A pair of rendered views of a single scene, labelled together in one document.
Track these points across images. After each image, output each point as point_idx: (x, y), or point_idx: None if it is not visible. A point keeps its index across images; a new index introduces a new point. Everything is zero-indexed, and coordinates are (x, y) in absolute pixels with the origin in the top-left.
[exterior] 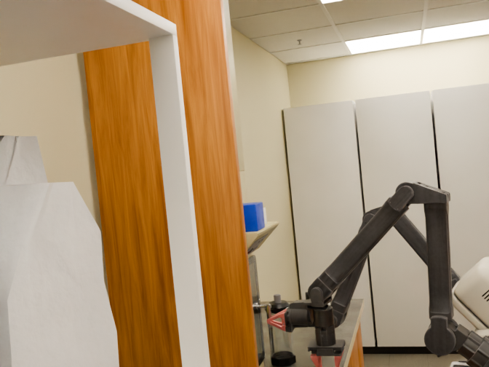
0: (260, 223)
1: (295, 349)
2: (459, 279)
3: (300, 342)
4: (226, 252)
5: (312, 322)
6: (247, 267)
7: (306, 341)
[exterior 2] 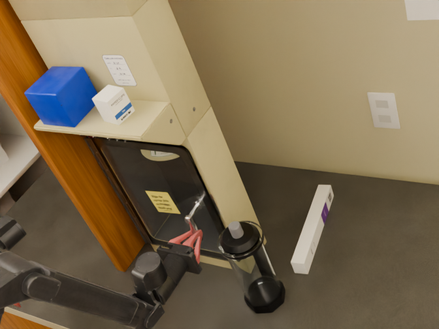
0: (53, 119)
1: (319, 318)
2: None
3: (352, 328)
4: None
5: (8, 250)
6: (38, 148)
7: None
